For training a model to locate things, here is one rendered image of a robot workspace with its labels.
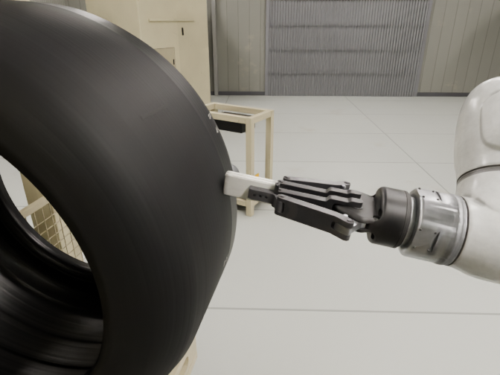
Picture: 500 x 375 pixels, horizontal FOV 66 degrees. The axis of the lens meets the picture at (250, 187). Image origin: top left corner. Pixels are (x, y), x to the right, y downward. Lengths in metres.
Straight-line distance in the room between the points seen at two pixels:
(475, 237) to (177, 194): 0.34
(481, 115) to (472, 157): 0.06
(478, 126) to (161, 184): 0.42
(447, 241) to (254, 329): 1.66
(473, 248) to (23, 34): 0.52
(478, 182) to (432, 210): 0.08
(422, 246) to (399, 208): 0.05
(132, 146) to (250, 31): 7.82
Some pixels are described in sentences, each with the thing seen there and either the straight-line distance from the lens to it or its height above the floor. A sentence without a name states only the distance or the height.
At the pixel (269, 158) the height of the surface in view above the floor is 0.40.
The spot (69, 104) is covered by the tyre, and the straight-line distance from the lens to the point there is 0.39.
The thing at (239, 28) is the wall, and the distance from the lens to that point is 8.18.
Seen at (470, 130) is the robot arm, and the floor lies 1.31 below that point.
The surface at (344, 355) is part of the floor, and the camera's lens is 2.02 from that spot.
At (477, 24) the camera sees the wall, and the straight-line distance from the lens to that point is 9.16.
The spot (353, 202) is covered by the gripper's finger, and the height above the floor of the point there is 1.24.
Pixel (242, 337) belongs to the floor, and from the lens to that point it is 2.05.
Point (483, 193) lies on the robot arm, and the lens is 0.54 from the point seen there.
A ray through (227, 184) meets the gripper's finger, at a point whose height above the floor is 1.25.
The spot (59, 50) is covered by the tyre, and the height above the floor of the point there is 1.42.
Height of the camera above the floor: 1.45
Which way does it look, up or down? 24 degrees down
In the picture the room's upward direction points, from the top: straight up
